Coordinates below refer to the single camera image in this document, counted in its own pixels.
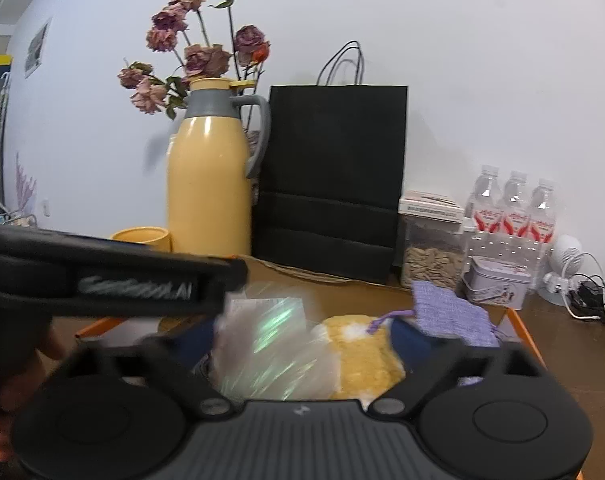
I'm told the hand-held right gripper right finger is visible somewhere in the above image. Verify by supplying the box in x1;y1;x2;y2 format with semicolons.
367;317;551;419

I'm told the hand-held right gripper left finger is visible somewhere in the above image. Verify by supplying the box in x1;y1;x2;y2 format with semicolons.
51;317;234;419

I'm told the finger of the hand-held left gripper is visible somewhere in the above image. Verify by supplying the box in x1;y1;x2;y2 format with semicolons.
0;220;249;322

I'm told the lilac knitted pouch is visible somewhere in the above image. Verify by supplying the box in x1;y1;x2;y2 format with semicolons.
366;280;500;386

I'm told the yellow plush toy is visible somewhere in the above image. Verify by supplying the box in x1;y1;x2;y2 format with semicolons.
309;315;408;401

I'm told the clear plastic bottle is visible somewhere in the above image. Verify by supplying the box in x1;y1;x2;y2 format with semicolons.
210;282;340;401

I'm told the red orange cardboard box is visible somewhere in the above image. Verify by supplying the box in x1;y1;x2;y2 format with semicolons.
75;255;548;391

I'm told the person's left hand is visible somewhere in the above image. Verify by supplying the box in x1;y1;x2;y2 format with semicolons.
0;326;67;463

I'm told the yellow ceramic mug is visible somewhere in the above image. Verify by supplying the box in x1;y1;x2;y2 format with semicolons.
111;227;173;252

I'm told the clear jar of seeds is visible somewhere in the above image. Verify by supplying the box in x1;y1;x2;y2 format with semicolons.
398;190;465;291

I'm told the small printed tin box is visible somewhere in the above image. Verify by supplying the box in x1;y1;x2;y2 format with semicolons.
465;256;530;311

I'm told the yellow thermos jug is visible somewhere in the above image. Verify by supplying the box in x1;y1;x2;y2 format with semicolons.
167;77;272;257

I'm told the purple lavender decoration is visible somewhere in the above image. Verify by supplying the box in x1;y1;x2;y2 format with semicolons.
13;152;39;213

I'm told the clear water bottle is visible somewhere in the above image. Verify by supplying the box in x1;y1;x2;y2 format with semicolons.
469;164;504;261
499;171;531;261
527;178;558;266

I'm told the black paper bag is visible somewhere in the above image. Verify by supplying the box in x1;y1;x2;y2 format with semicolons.
252;41;409;285

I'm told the dried pink rose bouquet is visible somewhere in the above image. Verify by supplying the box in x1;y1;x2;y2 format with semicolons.
117;0;272;121

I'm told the metal wire rack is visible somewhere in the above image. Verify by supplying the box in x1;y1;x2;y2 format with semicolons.
0;187;38;227

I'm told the tangle of cables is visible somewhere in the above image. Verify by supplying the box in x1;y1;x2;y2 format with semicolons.
557;252;605;331

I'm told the wall poster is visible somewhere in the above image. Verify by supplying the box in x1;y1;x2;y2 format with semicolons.
25;17;53;79

